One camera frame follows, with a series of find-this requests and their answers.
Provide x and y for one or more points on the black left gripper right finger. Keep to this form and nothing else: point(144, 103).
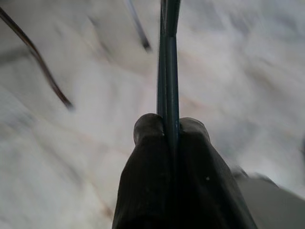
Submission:
point(205, 186)

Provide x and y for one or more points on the blue plastic hanger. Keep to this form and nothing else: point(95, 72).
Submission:
point(172, 83)

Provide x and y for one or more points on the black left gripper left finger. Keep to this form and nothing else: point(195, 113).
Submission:
point(143, 181)

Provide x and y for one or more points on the silver metal clothes rack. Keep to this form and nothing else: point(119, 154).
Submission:
point(143, 38)

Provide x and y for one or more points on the marble pattern folding table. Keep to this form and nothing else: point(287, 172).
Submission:
point(35, 55)

